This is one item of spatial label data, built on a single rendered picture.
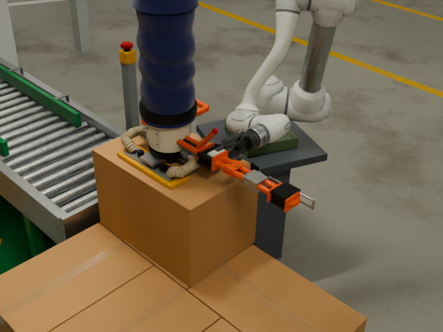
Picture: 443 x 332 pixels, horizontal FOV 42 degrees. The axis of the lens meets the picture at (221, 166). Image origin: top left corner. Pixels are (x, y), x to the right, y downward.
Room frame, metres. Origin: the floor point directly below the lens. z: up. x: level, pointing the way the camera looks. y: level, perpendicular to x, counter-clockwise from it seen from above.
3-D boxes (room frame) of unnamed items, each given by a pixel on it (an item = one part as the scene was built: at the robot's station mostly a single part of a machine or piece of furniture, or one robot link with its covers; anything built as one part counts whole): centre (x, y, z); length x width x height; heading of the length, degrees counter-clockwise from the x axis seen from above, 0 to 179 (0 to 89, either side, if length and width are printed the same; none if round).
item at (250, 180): (1.69, -0.12, 1.07); 0.07 x 0.07 x 0.04; 46
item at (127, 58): (3.03, 0.54, 0.50); 0.07 x 0.07 x 1.00; 46
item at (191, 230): (2.02, 0.20, 0.74); 0.60 x 0.40 x 0.40; 48
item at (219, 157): (1.84, 0.03, 1.07); 0.10 x 0.08 x 0.06; 136
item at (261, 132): (2.00, -0.14, 1.07); 0.09 x 0.06 x 0.09; 46
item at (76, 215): (2.27, 0.47, 0.58); 0.70 x 0.03 x 0.06; 136
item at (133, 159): (1.95, 0.28, 0.97); 0.34 x 0.10 x 0.05; 46
